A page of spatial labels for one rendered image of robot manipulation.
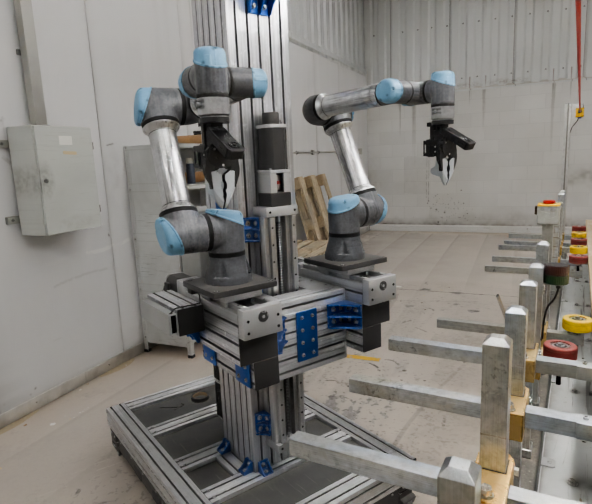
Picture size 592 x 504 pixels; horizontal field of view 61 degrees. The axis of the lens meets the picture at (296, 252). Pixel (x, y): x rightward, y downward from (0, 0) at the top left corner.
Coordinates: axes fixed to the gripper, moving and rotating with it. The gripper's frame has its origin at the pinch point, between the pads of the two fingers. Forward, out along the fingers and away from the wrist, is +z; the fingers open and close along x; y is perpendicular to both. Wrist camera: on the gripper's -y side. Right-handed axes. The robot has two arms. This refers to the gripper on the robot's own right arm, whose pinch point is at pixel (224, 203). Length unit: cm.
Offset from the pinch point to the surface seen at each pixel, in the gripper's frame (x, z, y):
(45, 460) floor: 29, 132, 151
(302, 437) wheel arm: 12, 36, -45
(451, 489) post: 21, 21, -81
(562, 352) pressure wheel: -67, 42, -48
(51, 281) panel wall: 3, 58, 225
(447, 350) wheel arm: -37, 36, -36
